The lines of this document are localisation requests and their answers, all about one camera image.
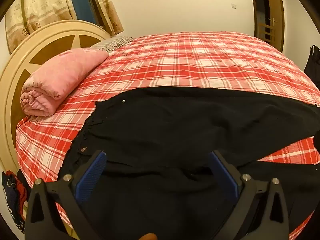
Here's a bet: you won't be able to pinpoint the red plaid bed sheet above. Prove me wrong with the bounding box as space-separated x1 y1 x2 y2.
15 31 320 240

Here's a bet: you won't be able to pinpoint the cream star headboard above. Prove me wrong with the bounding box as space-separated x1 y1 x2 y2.
0 20 109 178

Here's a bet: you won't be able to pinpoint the window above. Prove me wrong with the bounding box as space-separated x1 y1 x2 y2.
67 0 104 28

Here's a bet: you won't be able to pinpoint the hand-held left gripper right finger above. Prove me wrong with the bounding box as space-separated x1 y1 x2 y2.
209 150 290 240

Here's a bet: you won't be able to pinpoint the grey fringed pillow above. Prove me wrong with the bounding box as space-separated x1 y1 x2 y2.
90 36 134 53

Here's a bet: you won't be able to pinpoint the black pants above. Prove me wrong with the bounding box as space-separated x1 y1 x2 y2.
59 86 320 240

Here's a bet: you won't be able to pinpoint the beige floral curtain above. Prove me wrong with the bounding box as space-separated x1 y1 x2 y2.
5 0 77 54
89 0 124 37

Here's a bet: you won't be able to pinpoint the dark hanging clothing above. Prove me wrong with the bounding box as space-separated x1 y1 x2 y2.
304 44 320 85

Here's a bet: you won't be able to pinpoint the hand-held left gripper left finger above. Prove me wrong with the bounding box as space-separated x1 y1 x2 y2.
24 150 108 240

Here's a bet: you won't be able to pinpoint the red and navy clothes pile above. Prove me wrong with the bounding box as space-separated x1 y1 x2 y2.
1 170 33 233

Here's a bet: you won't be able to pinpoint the pink rolled blanket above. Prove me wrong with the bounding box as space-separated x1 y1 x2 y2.
20 49 110 117

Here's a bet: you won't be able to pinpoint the wooden door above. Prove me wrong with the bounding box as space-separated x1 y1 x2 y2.
249 0 285 53

